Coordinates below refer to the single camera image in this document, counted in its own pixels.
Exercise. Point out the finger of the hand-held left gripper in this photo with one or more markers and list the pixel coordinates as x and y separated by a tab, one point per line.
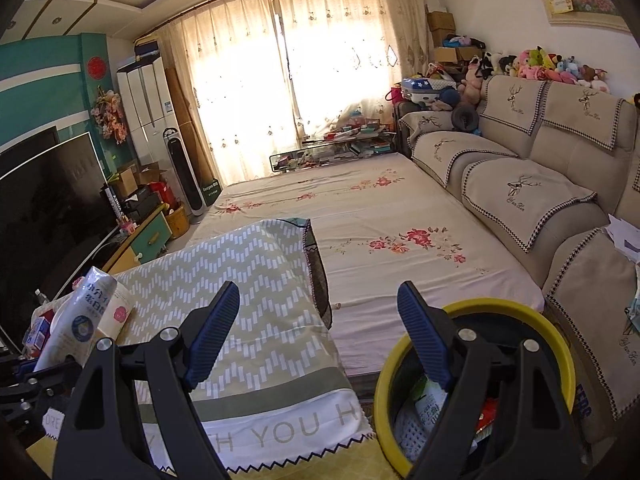
50	377

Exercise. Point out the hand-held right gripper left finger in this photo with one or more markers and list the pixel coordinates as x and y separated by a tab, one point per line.
212	335

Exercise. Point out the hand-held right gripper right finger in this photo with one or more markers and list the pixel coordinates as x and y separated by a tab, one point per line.
425	340

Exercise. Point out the pale green flower print carton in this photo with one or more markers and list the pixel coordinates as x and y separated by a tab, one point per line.
430	405

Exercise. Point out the yellow rimmed trash bin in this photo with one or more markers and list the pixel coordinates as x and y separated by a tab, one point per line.
500	307

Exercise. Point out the red snack wrapper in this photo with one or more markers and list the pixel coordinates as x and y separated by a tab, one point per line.
487	410

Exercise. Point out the blue and white card box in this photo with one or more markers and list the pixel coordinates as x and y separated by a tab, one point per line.
35	337

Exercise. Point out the red flat box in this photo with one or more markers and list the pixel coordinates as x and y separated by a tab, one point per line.
45	316

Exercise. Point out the yellow and grey patterned tablecloth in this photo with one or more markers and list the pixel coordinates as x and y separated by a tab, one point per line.
250	270

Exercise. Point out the clear water bottle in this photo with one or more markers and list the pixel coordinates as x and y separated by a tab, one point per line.
41	297

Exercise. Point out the pale pink drink carton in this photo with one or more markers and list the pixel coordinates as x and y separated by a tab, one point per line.
117	310

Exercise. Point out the television cabinet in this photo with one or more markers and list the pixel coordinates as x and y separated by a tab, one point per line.
150	237

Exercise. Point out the yellow wooden bucket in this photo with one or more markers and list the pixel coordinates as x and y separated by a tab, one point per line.
176	222

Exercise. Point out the floral bed sheet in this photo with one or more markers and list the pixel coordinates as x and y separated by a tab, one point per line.
375	210

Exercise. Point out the black storage box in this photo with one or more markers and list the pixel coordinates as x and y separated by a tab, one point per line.
142	202

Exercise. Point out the large black television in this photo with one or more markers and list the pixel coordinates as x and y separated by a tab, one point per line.
45	220

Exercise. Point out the white tower fan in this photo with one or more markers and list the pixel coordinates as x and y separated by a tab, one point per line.
182	175

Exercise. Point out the open cardboard box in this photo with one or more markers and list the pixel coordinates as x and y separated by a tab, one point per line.
125	180

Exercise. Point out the glass side table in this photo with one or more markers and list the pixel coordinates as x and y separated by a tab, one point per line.
340	142

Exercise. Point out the dark neck pillow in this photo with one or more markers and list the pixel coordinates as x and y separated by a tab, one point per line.
466	119

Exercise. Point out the white papers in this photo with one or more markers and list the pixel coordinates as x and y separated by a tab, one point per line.
625	235

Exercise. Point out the beige sofa with deer covers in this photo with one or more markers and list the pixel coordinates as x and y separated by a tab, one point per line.
550	150

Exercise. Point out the white standing air conditioner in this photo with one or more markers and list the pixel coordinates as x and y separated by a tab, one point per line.
150	105

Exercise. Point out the artificial flower bunch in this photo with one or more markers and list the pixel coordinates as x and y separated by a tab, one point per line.
110	115

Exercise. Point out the pink bag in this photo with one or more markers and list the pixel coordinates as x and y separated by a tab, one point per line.
395	95

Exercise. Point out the blue and white suitcase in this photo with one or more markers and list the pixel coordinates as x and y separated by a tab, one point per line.
425	90

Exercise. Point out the cream embroidered curtain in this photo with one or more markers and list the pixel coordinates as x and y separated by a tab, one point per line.
240	85

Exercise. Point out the pile of plush toys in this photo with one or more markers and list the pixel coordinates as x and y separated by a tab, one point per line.
540	70

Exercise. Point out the stack of cardboard boxes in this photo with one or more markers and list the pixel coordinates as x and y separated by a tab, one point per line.
450	35

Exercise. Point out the red round wall ornament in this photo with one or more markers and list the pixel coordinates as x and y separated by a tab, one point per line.
96	67

